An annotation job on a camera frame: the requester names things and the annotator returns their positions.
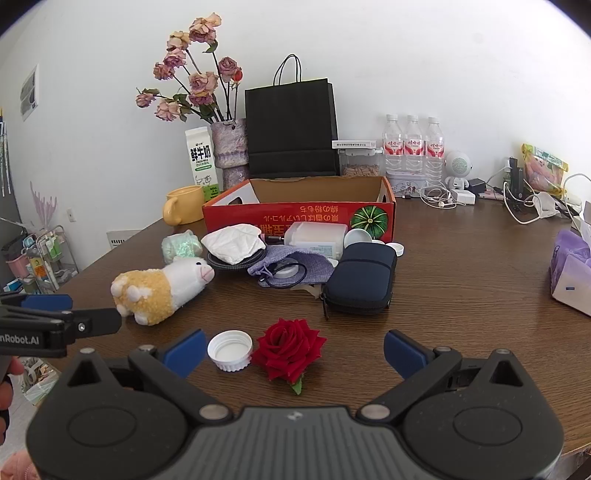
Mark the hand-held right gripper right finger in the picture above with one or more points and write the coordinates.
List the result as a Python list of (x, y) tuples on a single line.
[(404, 357)]

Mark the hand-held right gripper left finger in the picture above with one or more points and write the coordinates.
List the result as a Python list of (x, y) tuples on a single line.
[(187, 353)]

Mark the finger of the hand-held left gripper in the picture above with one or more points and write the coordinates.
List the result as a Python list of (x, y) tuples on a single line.
[(99, 321), (46, 302)]

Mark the ribbed white bottle cap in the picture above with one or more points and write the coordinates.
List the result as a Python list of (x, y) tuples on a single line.
[(230, 350)]

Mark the plush sheep toy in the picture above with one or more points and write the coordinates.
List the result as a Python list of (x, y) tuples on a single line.
[(157, 290)]

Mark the navy zip case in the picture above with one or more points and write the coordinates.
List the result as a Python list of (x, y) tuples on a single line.
[(360, 277)]

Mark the red rose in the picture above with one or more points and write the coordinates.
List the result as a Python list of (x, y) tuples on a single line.
[(288, 348)]

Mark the clear plastic bag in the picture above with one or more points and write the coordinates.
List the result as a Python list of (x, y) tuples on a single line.
[(180, 244)]

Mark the white face mask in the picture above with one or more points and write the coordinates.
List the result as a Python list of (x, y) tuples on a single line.
[(233, 244), (547, 205)]

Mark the purple fabric pouch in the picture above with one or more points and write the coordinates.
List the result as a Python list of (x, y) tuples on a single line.
[(314, 267)]

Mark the large white cap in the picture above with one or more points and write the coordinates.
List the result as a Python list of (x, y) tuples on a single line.
[(358, 237)]

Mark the clear plastic swab box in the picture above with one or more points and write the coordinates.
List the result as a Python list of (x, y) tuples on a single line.
[(318, 240)]

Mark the red cardboard box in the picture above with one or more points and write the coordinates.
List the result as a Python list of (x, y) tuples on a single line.
[(295, 214)]

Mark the person's left hand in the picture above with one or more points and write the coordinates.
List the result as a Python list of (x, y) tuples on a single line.
[(10, 369)]

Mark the rolling storage cart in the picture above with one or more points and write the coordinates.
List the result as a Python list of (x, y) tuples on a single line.
[(46, 258)]

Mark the crumpled printed bag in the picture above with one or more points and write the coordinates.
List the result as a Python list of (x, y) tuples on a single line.
[(39, 381)]

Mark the pink fuzzy garment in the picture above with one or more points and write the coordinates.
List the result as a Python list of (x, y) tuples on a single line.
[(18, 465)]

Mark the yellow mug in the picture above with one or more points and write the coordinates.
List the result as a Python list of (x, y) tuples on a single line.
[(187, 203)]

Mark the white earphones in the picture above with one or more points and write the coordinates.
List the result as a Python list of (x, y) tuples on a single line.
[(442, 203)]

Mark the white charger block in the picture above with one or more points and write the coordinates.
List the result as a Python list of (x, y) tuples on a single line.
[(464, 196)]

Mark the printed tin box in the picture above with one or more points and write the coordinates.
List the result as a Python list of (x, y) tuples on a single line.
[(406, 182)]

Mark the pink pen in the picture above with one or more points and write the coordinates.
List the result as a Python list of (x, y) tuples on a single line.
[(491, 196)]

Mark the purple tissue pack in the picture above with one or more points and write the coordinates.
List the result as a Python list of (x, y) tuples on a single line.
[(572, 277)]

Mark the black power adapter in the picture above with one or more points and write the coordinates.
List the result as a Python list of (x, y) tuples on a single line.
[(477, 185)]

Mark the white milk carton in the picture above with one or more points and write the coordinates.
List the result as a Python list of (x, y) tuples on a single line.
[(201, 157)]

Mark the clear food container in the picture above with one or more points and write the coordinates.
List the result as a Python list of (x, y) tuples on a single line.
[(360, 168)]

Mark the white round speaker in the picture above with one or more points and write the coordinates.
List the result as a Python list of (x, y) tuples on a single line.
[(458, 164)]

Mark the black upright device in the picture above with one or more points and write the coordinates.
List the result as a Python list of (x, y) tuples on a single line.
[(517, 182)]

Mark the purple textured vase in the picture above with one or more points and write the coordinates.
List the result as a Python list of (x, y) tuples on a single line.
[(228, 143)]

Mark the white flat carton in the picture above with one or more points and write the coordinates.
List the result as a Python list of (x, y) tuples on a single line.
[(353, 144)]

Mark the white plug adapter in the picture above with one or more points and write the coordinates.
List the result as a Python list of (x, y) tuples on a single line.
[(582, 219)]

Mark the yellow snack packet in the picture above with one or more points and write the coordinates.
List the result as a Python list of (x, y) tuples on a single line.
[(545, 168)]

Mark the black paper bag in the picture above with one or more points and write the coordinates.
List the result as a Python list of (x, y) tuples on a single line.
[(291, 129)]

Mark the dried pink rose bouquet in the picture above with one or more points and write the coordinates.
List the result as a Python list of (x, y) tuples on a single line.
[(203, 83)]

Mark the wall poster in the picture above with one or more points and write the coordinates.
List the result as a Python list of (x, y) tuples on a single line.
[(28, 92)]

